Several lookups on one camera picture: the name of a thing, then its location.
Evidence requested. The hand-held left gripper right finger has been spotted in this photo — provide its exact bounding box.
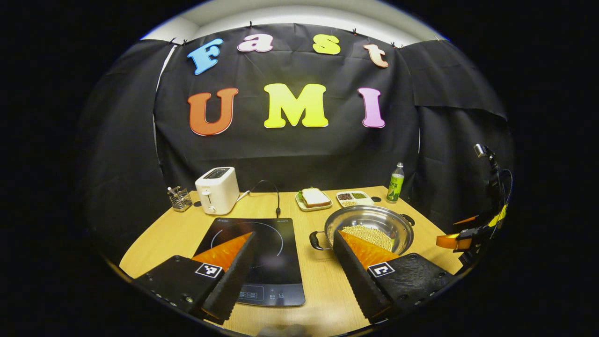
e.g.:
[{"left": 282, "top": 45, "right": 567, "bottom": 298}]
[{"left": 332, "top": 229, "right": 461, "bottom": 324}]

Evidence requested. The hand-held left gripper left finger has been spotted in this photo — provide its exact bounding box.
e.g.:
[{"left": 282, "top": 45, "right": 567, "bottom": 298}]
[{"left": 133, "top": 231, "right": 258, "bottom": 323}]

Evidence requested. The pile of soybeans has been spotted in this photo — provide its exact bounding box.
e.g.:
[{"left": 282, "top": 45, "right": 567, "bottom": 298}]
[{"left": 342, "top": 225, "right": 394, "bottom": 252}]

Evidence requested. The black induction cooktop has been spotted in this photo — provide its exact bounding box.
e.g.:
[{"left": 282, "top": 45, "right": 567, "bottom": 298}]
[{"left": 193, "top": 217, "right": 306, "bottom": 308}]

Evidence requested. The stainless steel pot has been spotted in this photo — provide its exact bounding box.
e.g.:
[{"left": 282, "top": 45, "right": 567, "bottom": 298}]
[{"left": 309, "top": 205, "right": 416, "bottom": 256}]

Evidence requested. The white divided dish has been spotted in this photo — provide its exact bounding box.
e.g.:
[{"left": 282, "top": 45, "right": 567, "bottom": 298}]
[{"left": 336, "top": 190, "right": 375, "bottom": 208}]

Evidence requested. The pale green plate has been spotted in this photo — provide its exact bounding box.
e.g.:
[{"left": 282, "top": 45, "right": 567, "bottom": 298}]
[{"left": 295, "top": 190, "right": 333, "bottom": 212}]

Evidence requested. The green label bottle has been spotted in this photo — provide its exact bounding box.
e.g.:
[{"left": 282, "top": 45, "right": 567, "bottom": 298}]
[{"left": 386, "top": 162, "right": 405, "bottom": 204}]

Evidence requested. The white toaster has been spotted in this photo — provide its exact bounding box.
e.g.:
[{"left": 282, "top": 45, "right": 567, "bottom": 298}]
[{"left": 195, "top": 167, "right": 240, "bottom": 215}]

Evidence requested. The sandwich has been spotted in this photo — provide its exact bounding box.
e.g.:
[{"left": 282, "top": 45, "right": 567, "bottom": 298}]
[{"left": 299, "top": 187, "right": 332, "bottom": 209}]

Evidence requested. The black power cable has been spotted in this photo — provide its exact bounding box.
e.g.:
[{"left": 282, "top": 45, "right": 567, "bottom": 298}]
[{"left": 248, "top": 179, "right": 281, "bottom": 219}]

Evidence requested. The wire mesh utensil holder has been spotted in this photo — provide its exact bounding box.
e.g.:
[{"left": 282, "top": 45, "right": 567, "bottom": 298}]
[{"left": 168, "top": 186, "right": 193, "bottom": 212}]

